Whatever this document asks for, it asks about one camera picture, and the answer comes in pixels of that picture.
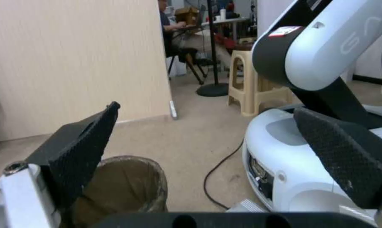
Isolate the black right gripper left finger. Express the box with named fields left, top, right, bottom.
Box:
left=0, top=101, right=121, bottom=228

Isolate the cream partition panel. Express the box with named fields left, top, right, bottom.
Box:
left=0, top=0, right=179, bottom=143

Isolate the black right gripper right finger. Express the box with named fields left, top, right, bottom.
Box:
left=293, top=107, right=382, bottom=228

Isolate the cardboard box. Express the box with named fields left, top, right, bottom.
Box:
left=174, top=6, right=200, bottom=25

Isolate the black office chair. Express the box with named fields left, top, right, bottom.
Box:
left=166, top=47, right=210, bottom=85

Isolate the beige plastic stool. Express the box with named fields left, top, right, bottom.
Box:
left=227, top=48, right=294, bottom=117

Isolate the black floor cable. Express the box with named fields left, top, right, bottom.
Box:
left=204, top=140, right=246, bottom=210

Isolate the black floor stand pole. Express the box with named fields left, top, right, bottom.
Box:
left=196, top=0, right=230, bottom=97

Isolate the person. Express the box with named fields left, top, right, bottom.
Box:
left=158, top=0, right=231, bottom=66

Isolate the grey power adapter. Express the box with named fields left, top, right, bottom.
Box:
left=225, top=198, right=268, bottom=213

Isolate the white desk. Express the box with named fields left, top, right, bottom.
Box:
left=200, top=18, right=258, bottom=41

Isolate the brown trash can with bag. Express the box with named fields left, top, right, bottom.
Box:
left=72, top=155, right=169, bottom=228

